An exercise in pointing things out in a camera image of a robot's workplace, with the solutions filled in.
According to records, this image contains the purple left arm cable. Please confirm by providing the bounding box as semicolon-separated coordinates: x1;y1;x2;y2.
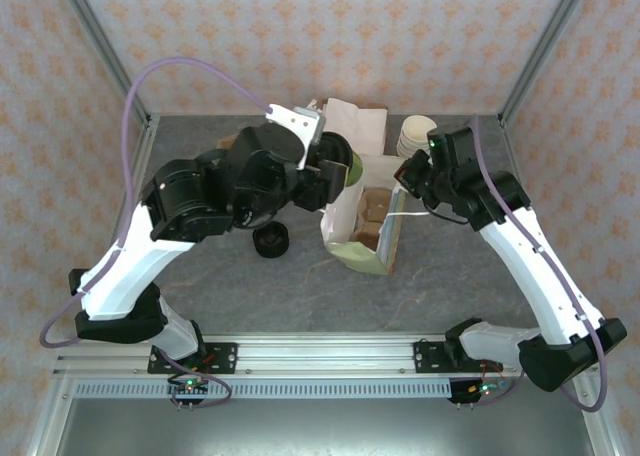
39;57;276;412

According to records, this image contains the small circuit board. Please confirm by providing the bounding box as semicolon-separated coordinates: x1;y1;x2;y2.
167;374;211;397
464;379;510;398

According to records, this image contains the brown pulp cup carrier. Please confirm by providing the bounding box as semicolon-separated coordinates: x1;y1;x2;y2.
349;186;395;245

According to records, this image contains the stack of black lids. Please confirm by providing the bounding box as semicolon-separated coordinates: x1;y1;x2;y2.
252;221;291;260

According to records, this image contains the slotted grey cable duct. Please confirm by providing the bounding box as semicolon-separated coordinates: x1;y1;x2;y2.
73;379;454;400

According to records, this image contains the aluminium frame leg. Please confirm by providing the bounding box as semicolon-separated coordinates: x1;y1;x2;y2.
572;375;619;456
24;375;76;456

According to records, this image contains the aluminium frame post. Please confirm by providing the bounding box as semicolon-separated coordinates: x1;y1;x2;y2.
498;0;597;127
53;0;153;127

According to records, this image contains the white green paper bag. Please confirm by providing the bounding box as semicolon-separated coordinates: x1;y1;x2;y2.
319;151;432;277

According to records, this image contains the stack of paper cups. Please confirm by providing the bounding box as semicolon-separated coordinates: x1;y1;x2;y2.
397;114;439;158

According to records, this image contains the aluminium mounting rail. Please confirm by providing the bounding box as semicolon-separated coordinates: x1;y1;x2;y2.
52;331;599;377

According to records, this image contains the green paper coffee cup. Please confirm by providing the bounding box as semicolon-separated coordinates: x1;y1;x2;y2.
347;148;367;188

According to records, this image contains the grey metal panel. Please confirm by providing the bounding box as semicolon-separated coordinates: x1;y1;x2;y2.
54;398;601;456

